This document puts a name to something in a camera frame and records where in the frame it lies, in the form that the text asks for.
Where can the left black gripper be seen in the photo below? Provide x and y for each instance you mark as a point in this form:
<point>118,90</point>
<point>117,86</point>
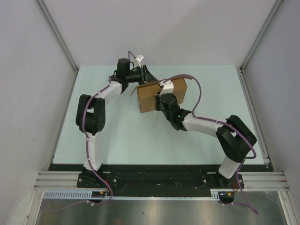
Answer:
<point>146,76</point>

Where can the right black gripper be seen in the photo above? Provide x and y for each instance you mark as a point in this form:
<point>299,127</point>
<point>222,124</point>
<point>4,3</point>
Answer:
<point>157,107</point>

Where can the brown cardboard box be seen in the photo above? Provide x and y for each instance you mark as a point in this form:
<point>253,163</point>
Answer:
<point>146,93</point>

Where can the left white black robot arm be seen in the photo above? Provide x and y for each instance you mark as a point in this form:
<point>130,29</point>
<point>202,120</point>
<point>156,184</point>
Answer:
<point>90,117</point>

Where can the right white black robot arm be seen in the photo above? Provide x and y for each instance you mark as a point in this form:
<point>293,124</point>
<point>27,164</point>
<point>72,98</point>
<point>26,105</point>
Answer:
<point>235,138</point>

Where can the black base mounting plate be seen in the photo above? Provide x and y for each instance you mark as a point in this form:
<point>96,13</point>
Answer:
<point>203,176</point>

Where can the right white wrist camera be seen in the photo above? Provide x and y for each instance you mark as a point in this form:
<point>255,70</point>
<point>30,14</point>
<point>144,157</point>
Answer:
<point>167,87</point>

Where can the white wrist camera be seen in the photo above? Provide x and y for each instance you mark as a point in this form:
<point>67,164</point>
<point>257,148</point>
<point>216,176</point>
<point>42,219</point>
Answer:
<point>138,60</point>
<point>167,87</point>

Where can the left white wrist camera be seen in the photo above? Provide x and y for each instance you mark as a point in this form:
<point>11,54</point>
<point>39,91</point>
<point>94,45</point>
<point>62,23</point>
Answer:
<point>138,60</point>

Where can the right aluminium frame post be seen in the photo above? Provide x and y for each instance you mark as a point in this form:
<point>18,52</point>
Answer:
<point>262,31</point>

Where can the aluminium frame post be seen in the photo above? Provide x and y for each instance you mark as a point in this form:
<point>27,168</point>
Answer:
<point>57,34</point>
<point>262,31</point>

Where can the left aluminium frame post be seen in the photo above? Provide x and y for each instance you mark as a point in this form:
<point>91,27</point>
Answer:
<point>57,34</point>

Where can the grey slotted cable duct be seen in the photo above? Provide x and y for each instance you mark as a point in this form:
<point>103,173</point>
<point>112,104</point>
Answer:
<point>208,195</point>

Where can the aluminium front rail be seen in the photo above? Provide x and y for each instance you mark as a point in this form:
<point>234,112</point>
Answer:
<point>253,181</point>

